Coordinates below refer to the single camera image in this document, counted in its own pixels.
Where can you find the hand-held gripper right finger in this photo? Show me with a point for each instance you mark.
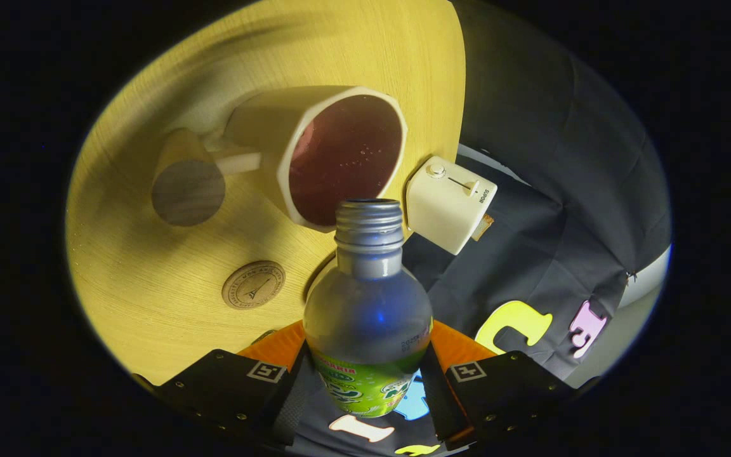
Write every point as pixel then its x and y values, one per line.
pixel 441 406

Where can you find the wooden table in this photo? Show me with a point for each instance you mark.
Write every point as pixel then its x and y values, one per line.
pixel 213 51

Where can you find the toast slice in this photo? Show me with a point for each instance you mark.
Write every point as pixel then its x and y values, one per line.
pixel 483 227

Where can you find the white toaster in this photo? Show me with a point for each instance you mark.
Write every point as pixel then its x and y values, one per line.
pixel 445 212

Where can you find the round cork coaster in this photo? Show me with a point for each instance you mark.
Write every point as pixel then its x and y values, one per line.
pixel 254 285

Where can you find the silver juice bottle green label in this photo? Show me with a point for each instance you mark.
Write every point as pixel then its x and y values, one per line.
pixel 368 311

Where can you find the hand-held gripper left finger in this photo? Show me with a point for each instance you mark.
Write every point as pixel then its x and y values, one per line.
pixel 292 406

